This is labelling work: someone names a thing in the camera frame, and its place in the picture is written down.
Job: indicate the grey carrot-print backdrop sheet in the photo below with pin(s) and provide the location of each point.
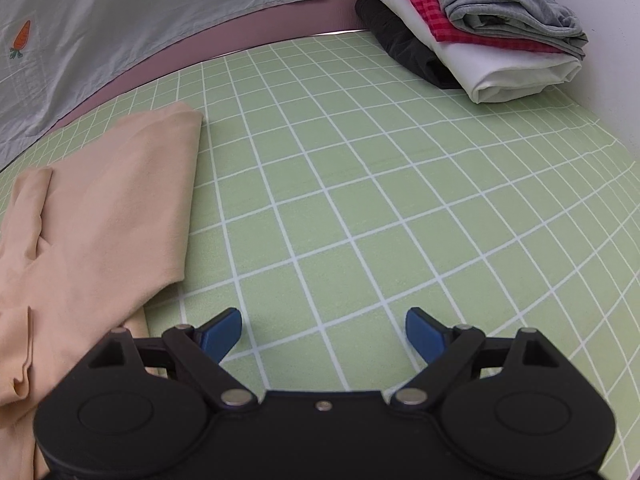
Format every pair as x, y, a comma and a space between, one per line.
55, 54

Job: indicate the folded grey garment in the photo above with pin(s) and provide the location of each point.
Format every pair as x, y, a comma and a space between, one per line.
544, 21

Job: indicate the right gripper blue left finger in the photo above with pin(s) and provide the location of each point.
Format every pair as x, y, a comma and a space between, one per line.
197, 353

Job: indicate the green grid cutting mat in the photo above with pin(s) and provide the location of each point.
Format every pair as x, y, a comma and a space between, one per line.
334, 191

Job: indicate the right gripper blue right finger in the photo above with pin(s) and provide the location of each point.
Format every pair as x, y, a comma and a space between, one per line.
448, 352

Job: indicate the folded black garment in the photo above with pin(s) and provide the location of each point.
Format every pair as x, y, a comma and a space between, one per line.
402, 46

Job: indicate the beige long-sleeve shirt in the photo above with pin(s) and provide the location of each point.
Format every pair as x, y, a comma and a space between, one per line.
85, 244

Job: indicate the folded white garment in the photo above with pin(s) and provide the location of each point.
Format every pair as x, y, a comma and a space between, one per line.
490, 74

